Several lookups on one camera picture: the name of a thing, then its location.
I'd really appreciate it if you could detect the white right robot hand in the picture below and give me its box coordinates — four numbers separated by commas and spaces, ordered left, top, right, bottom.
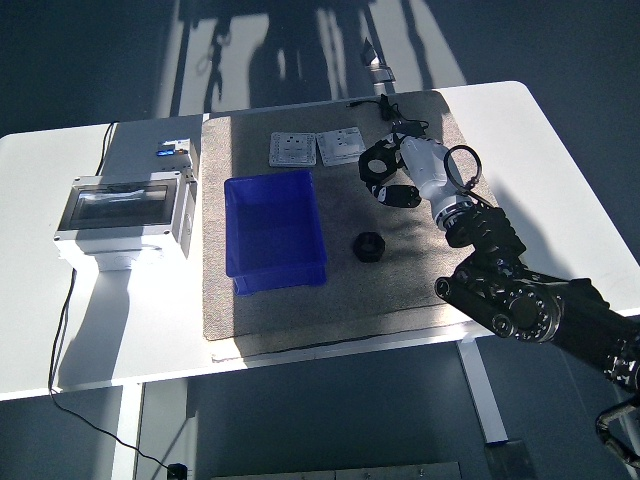
358, 133, 472, 215

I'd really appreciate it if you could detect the blue plastic box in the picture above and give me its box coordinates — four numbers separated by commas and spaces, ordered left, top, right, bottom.
223, 168, 330, 299

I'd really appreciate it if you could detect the white square socket panel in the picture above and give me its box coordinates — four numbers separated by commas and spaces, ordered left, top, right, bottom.
315, 125, 369, 168
268, 131, 318, 169

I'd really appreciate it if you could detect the grey-brown table mat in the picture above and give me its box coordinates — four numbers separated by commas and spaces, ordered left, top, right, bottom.
200, 89, 501, 344

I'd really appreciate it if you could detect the white table leg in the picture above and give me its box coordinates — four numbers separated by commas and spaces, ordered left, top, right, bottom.
110, 384, 144, 480
455, 337, 509, 446

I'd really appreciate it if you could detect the blue and white circuit breaker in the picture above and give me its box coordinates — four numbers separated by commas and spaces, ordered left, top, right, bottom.
153, 138, 191, 159

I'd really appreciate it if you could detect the grey metal table foot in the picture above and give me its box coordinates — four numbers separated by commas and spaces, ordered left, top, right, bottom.
483, 439, 539, 480

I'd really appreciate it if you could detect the black power adapter with cord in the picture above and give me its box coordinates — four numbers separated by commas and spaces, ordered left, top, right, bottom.
346, 93, 430, 137

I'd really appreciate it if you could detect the grey metal rail piece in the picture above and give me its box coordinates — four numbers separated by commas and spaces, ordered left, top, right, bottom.
178, 141, 200, 182

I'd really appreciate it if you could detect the white enclosure with clear lid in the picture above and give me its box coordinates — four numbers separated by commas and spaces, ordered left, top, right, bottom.
52, 169, 197, 272

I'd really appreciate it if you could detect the thin black power cable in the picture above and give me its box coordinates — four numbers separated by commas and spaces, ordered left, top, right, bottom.
48, 121, 174, 471

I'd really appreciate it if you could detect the black ribbed robot cable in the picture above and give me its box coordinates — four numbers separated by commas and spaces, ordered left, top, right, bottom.
594, 399, 640, 474

